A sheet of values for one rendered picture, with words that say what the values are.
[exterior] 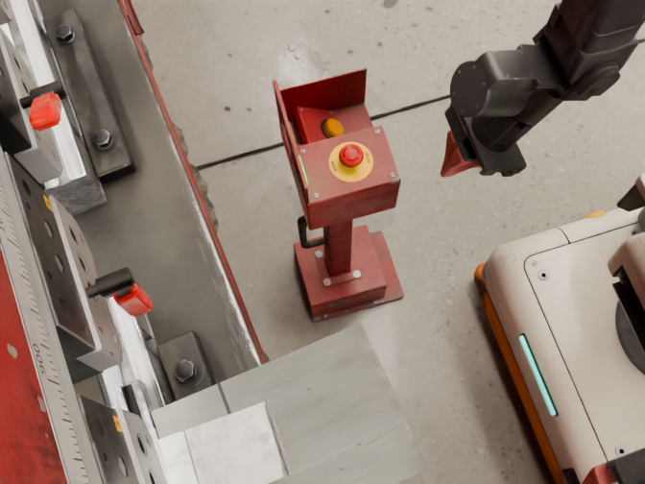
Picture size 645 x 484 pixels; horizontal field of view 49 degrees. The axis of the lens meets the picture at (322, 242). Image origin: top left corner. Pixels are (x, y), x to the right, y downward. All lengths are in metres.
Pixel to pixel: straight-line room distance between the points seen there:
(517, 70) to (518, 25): 1.60
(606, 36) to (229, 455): 0.57
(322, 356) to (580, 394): 0.90
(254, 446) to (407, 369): 1.07
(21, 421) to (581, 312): 1.41
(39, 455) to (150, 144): 0.75
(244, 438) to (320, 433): 0.08
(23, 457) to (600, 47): 0.58
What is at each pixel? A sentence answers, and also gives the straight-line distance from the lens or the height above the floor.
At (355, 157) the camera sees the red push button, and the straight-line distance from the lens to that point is 1.13.
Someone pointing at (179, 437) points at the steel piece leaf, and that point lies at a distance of 0.84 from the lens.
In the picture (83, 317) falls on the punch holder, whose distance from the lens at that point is 0.60.
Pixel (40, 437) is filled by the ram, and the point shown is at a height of 1.43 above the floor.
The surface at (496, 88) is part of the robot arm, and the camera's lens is 0.74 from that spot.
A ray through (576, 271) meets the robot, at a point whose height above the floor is 0.28.
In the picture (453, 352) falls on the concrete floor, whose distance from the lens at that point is 1.88.
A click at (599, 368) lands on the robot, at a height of 0.28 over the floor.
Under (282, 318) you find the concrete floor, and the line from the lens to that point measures 1.88.
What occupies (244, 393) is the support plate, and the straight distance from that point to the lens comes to 0.84.
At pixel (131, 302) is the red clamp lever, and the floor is 1.20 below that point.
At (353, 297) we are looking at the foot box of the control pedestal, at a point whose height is 0.10.
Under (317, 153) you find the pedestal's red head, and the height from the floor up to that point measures 0.78.
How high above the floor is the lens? 1.82
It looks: 70 degrees down
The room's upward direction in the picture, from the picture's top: 4 degrees counter-clockwise
